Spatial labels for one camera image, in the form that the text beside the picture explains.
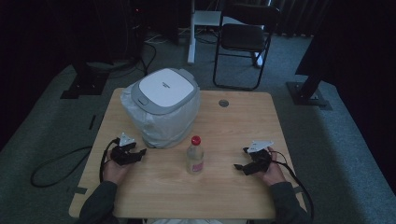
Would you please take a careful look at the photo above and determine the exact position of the black folding chair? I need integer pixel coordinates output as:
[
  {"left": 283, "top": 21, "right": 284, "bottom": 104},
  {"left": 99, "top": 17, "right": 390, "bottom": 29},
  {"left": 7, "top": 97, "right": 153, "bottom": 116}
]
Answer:
[{"left": 212, "top": 3, "right": 282, "bottom": 91}]

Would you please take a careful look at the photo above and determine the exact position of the black floor cable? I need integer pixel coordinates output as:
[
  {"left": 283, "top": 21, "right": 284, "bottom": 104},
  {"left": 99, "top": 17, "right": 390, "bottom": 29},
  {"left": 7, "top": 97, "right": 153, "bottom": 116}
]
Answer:
[{"left": 106, "top": 40, "right": 158, "bottom": 78}]

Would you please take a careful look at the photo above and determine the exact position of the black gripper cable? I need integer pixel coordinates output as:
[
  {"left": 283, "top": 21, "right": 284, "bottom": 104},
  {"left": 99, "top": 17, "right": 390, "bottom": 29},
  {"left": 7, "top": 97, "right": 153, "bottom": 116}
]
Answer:
[
  {"left": 30, "top": 137, "right": 121, "bottom": 189},
  {"left": 273, "top": 150, "right": 315, "bottom": 222}
]

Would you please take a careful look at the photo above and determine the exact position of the black stand with base plate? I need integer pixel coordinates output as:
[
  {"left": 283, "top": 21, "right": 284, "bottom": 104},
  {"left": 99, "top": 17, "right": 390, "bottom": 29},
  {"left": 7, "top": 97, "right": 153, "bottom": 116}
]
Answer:
[
  {"left": 286, "top": 60, "right": 332, "bottom": 112},
  {"left": 60, "top": 59, "right": 110, "bottom": 101}
]

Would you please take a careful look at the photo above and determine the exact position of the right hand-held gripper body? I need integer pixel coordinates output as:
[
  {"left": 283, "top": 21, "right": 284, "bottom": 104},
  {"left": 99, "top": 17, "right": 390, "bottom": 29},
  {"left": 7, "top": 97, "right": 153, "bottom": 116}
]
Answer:
[{"left": 243, "top": 139, "right": 276, "bottom": 175}]

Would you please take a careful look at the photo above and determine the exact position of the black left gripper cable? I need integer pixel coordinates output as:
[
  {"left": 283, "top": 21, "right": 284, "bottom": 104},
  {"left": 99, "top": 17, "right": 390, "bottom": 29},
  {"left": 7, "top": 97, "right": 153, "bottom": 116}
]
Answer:
[{"left": 30, "top": 137, "right": 121, "bottom": 189}]

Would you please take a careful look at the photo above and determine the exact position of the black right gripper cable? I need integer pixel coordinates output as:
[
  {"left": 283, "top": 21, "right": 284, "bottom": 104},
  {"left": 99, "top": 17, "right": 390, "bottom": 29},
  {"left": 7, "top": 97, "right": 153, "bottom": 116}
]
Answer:
[{"left": 273, "top": 150, "right": 315, "bottom": 222}]

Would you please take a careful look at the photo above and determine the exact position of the person's left hand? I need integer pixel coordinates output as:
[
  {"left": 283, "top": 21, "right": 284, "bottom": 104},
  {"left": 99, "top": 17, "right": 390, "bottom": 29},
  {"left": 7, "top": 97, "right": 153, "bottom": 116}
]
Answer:
[{"left": 102, "top": 151, "right": 133, "bottom": 187}]

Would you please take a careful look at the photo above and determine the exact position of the white desk leg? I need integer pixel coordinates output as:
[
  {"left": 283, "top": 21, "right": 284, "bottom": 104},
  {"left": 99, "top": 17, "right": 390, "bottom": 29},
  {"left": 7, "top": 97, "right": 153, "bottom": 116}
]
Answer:
[{"left": 187, "top": 0, "right": 222, "bottom": 65}]

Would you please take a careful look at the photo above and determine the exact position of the person's right hand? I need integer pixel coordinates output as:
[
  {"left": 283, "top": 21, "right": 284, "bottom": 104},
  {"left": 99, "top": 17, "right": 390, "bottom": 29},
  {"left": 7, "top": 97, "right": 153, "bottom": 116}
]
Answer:
[{"left": 254, "top": 147, "right": 288, "bottom": 188}]

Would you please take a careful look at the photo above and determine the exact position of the clear bottle with red cap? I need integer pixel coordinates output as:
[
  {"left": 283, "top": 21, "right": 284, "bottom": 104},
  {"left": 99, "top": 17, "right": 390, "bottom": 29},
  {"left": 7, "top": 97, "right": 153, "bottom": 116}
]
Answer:
[{"left": 185, "top": 135, "right": 205, "bottom": 175}]

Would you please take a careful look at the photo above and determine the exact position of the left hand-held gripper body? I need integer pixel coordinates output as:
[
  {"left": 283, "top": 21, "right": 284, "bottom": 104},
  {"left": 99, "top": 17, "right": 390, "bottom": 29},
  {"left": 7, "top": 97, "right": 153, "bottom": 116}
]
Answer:
[{"left": 110, "top": 132, "right": 140, "bottom": 166}]

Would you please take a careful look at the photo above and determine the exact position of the white lidded trash can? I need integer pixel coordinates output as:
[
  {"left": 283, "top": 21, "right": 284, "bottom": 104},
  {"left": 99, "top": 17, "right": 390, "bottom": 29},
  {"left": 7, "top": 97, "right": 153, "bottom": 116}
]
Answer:
[{"left": 120, "top": 67, "right": 202, "bottom": 149}]

